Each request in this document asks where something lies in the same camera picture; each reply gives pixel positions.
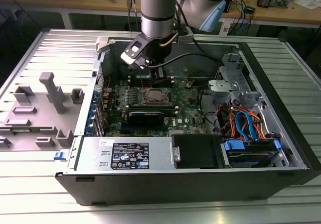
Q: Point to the grey parts rack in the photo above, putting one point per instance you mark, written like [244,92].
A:
[37,123]

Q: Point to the wooden workbench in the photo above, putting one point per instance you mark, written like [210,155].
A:
[105,4]

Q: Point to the silver metal disk bay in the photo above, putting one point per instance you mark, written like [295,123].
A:
[225,83]

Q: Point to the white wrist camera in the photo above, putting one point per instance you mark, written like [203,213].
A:
[134,50]

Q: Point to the metal locking lever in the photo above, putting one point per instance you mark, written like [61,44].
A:
[142,83]

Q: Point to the black disk bay cover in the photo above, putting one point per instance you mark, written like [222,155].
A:
[195,151]

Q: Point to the hard disk blue carrier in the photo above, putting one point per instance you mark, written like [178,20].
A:
[240,158]

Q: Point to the small blue latch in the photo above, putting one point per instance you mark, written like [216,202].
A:
[59,155]

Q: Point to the grey metal device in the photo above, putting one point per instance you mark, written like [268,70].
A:
[281,0]

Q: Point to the blue card retainer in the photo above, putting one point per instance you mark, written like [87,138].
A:
[91,113]

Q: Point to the black open PC case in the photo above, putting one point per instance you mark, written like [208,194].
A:
[150,188]

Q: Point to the green RAM stick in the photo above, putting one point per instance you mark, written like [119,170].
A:
[150,106]

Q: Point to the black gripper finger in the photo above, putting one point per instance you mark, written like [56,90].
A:
[156,75]

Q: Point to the small black adapter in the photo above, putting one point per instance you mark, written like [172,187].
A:
[249,9]

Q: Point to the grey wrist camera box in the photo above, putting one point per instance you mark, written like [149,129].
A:
[185,38]

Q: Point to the black RAM slot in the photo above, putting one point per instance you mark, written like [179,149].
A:
[136,79]
[136,76]
[136,82]
[136,85]

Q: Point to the silver power supply unit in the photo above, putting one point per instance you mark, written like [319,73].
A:
[92,156]

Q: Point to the CPU socket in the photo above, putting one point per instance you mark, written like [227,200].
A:
[146,104]

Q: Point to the silver coin cell battery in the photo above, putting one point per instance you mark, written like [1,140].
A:
[189,84]

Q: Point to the white paper sheets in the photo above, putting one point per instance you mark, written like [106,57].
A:
[307,2]

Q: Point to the green motherboard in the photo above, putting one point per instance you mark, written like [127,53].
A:
[186,113]

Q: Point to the black graphics card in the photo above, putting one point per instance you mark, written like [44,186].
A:
[145,119]

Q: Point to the grey plastic case latch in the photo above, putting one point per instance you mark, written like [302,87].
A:
[102,44]

